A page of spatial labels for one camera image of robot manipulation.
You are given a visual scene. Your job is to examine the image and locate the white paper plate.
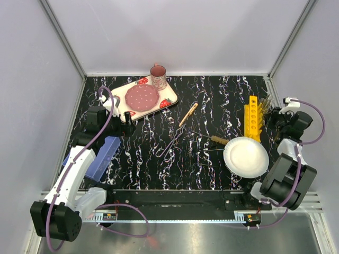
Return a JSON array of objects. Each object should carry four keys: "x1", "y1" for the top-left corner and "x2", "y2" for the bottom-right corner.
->
[{"x1": 223, "y1": 137, "x2": 269, "y2": 178}]

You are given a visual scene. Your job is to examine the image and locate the thin metal needle probe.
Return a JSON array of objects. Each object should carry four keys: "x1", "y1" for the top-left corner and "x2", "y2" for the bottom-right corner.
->
[{"x1": 192, "y1": 149, "x2": 225, "y2": 153}]

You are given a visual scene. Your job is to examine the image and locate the glass test tube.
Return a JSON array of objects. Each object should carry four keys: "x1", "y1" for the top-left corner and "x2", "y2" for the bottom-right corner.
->
[
  {"x1": 258, "y1": 97, "x2": 270, "y2": 115},
  {"x1": 262, "y1": 95, "x2": 273, "y2": 115},
  {"x1": 260, "y1": 96, "x2": 272, "y2": 117}
]

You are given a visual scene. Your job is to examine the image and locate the strawberry pattern tray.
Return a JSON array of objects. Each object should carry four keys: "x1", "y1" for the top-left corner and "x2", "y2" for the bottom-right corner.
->
[{"x1": 112, "y1": 76, "x2": 178, "y2": 122}]

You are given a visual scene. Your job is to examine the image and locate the pink floral mug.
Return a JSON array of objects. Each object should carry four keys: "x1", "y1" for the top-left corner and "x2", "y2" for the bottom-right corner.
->
[{"x1": 150, "y1": 63, "x2": 167, "y2": 90}]

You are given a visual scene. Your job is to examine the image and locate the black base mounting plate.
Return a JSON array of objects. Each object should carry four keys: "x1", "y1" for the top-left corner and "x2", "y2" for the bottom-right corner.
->
[{"x1": 105, "y1": 190, "x2": 272, "y2": 211}]

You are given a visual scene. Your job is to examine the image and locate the right controller box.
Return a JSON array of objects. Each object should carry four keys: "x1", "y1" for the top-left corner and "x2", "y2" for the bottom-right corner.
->
[{"x1": 245, "y1": 213, "x2": 261, "y2": 224}]

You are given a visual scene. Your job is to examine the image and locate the pink dotted plate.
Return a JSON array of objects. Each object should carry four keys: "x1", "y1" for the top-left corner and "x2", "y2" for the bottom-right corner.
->
[{"x1": 124, "y1": 84, "x2": 160, "y2": 112}]

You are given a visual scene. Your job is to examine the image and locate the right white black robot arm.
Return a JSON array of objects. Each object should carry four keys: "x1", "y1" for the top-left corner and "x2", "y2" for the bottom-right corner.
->
[{"x1": 240, "y1": 107, "x2": 317, "y2": 210}]

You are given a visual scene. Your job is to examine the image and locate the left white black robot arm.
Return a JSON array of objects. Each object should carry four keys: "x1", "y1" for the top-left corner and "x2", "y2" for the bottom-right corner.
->
[{"x1": 30, "y1": 106, "x2": 136, "y2": 242}]

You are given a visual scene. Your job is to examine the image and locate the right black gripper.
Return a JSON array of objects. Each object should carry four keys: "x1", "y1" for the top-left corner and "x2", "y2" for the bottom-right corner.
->
[{"x1": 262, "y1": 107, "x2": 292, "y2": 132}]

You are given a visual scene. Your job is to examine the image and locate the yellow test tube rack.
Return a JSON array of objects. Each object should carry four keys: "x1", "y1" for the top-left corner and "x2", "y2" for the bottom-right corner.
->
[{"x1": 244, "y1": 96, "x2": 263, "y2": 142}]

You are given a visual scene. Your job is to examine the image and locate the wooden clothespin clamp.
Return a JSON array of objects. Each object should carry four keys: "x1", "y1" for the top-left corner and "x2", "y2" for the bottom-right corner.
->
[{"x1": 179, "y1": 103, "x2": 199, "y2": 128}]

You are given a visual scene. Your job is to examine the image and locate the blue plastic bin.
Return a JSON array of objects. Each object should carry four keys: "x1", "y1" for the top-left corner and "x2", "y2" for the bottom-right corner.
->
[{"x1": 67, "y1": 137, "x2": 120, "y2": 182}]

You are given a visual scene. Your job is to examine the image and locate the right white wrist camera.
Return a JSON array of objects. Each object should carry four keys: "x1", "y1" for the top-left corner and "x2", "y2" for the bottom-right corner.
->
[{"x1": 280, "y1": 97, "x2": 300, "y2": 113}]

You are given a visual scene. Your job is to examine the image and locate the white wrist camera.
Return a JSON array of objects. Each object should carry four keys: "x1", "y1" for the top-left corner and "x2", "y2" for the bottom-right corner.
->
[
  {"x1": 280, "y1": 97, "x2": 300, "y2": 113},
  {"x1": 99, "y1": 95, "x2": 120, "y2": 117}
]

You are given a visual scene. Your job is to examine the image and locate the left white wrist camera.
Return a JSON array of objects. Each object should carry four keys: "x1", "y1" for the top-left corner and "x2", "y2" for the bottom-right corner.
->
[{"x1": 99, "y1": 95, "x2": 120, "y2": 117}]

